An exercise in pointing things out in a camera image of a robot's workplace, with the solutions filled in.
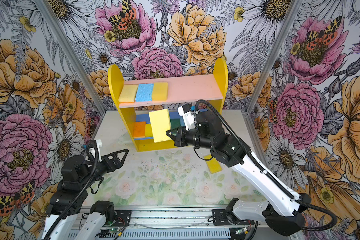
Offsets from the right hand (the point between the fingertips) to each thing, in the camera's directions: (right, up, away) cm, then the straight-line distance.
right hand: (168, 138), depth 58 cm
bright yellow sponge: (-15, +2, +32) cm, 35 cm away
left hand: (-21, -9, +10) cm, 25 cm away
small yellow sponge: (+24, -20, +36) cm, 47 cm away
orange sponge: (-21, +2, +34) cm, 40 cm away
